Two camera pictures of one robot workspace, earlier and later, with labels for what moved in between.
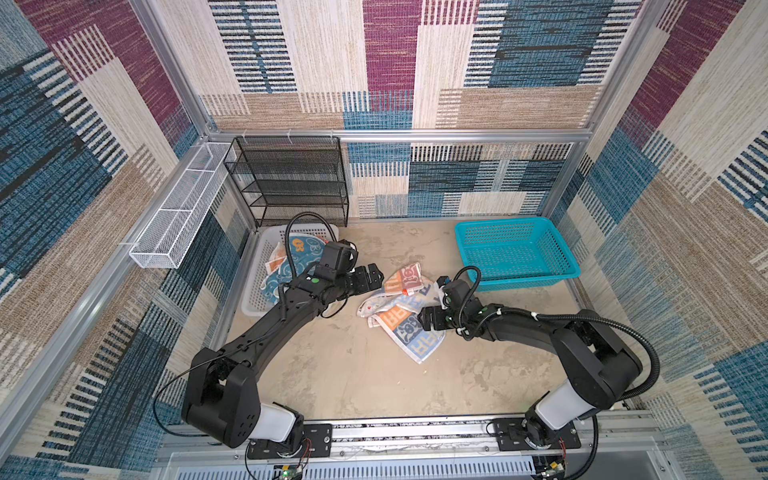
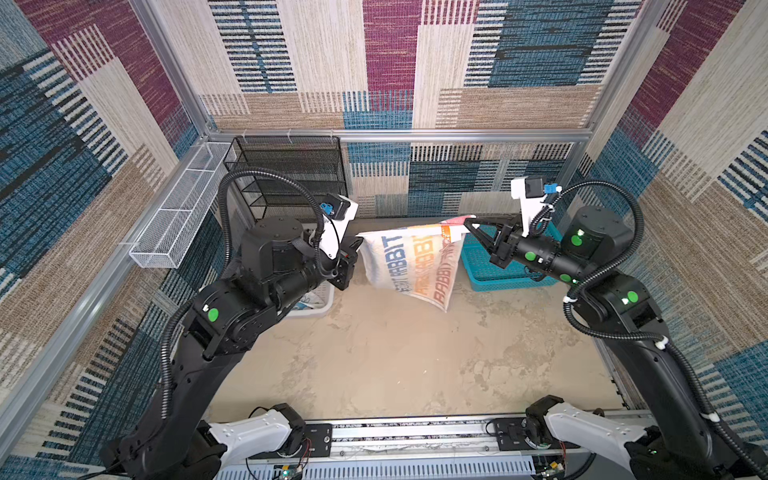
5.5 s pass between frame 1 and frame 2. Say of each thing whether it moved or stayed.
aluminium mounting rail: stayed
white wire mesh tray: stayed
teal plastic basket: stayed
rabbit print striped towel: moved
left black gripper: moved
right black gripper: moved
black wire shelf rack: stayed
